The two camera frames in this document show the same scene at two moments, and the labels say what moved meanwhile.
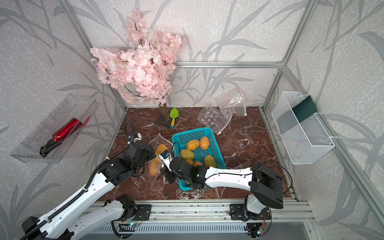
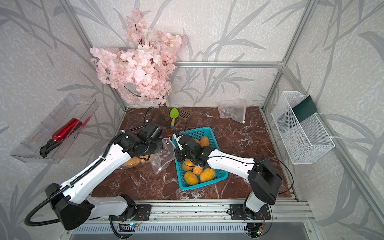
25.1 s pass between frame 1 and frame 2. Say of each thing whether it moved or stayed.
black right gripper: moved
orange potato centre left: stayed
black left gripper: moved
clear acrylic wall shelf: stayed
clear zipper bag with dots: moved
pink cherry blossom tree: stayed
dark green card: stayed
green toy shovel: stayed
